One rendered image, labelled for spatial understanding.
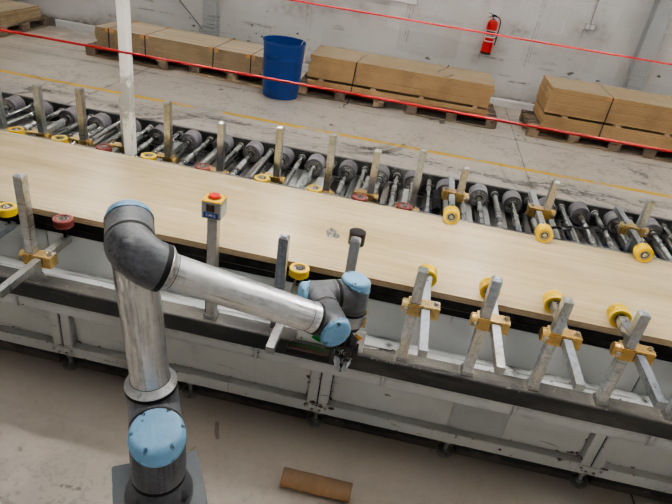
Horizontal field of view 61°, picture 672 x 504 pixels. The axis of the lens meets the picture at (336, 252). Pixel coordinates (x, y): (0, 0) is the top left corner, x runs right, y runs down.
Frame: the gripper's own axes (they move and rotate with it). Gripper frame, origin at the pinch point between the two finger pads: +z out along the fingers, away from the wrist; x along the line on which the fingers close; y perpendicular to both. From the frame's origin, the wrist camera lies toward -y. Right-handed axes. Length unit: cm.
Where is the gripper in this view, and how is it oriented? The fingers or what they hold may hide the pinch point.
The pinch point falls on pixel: (341, 367)
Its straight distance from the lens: 193.4
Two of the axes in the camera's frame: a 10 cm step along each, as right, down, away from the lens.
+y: -1.7, 4.6, -8.7
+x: 9.8, 2.0, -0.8
